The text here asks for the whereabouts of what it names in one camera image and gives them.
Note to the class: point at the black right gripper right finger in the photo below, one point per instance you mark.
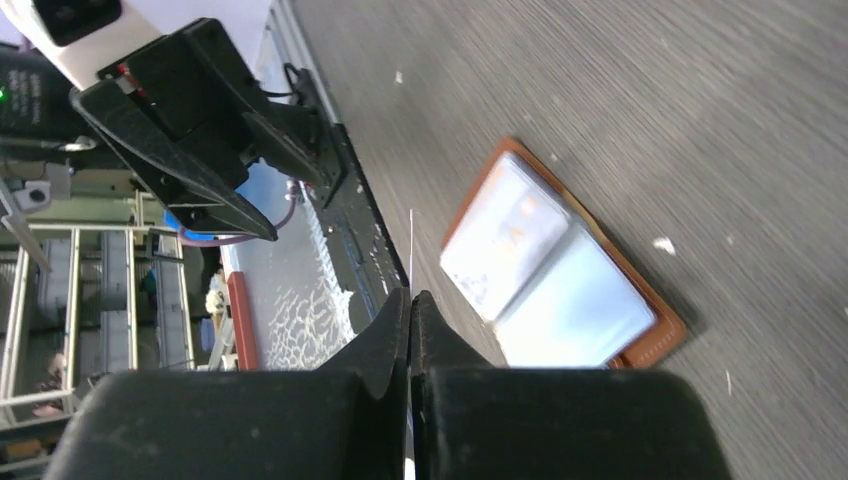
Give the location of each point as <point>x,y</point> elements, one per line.
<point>474,420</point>

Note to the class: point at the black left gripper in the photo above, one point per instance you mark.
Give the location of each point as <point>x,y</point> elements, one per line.
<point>191,141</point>

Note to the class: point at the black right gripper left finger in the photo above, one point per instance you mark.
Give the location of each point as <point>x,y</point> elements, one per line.
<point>343,420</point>

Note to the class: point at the brown leather card holder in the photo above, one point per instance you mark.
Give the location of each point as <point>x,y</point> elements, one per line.
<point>538,268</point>

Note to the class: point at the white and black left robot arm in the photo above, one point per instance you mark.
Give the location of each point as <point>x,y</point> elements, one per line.
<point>38,121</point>

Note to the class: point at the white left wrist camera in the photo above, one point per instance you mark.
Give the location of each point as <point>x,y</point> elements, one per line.
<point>81,38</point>

